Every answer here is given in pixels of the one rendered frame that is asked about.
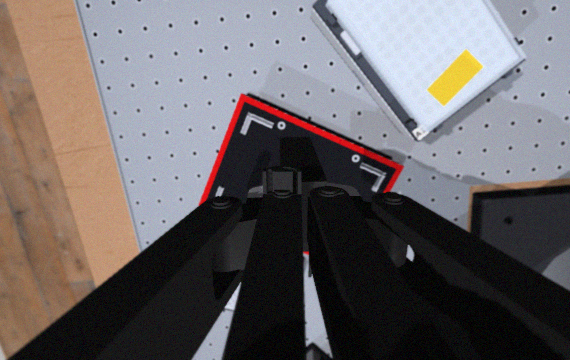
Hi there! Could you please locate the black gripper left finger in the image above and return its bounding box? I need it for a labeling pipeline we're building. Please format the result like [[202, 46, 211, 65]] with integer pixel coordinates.
[[7, 137, 306, 360]]

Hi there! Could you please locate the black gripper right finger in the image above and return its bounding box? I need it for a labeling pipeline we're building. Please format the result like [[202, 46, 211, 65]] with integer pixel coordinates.
[[295, 137, 570, 360]]

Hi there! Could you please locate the black rectangular nest with red border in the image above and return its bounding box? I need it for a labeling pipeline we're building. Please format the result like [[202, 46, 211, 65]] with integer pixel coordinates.
[[198, 93, 404, 206]]

